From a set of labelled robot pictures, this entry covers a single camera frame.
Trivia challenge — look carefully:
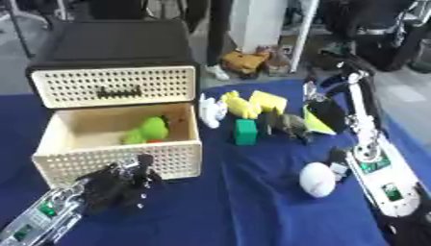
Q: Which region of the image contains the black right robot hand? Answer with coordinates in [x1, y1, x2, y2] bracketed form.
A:
[301, 59, 390, 185]

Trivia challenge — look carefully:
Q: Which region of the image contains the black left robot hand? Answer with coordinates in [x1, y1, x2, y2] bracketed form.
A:
[75, 153, 168, 216]

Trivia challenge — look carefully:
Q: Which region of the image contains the yellow-green wedge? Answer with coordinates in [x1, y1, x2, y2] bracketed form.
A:
[301, 105, 339, 135]

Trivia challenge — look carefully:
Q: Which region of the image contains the grey animal toy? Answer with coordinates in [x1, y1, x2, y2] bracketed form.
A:
[256, 110, 314, 144]

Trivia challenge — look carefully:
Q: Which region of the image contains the yellow block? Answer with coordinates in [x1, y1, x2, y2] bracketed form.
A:
[247, 89, 290, 115]

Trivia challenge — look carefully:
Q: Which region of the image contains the white ball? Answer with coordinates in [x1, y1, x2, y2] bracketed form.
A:
[297, 161, 339, 199]

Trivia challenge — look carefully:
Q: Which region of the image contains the pale pierced drawer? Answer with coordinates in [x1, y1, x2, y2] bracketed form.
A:
[30, 102, 204, 188]
[30, 65, 199, 110]

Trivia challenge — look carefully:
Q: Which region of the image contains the green soft toy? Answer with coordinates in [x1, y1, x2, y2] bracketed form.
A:
[119, 115, 170, 145]

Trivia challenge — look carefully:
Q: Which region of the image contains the green block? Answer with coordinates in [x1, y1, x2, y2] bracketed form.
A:
[232, 118, 260, 147]

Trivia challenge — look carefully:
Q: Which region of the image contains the yellow soft toy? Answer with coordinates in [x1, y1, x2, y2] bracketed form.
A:
[220, 90, 263, 120]

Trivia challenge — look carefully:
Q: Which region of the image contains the black chair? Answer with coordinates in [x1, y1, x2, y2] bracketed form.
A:
[317, 0, 431, 72]

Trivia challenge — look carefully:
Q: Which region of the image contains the brown bag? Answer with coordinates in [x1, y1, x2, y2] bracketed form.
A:
[218, 50, 271, 79]

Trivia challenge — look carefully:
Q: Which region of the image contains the white panel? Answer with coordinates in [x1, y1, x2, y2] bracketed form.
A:
[227, 0, 290, 55]

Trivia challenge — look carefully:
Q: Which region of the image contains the white soft toy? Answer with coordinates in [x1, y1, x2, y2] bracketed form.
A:
[196, 93, 229, 130]

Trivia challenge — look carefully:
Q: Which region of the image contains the person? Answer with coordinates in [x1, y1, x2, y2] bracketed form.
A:
[202, 0, 236, 82]

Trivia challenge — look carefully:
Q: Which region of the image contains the black cabinet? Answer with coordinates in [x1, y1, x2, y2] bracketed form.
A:
[23, 18, 204, 109]

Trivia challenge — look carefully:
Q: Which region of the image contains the black tripod leg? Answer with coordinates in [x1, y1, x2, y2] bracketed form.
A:
[3, 0, 38, 60]

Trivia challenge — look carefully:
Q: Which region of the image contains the white post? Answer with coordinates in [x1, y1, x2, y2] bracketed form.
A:
[288, 0, 322, 74]

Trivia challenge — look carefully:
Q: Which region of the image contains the black drawer handle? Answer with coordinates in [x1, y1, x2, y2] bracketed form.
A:
[94, 85, 143, 100]

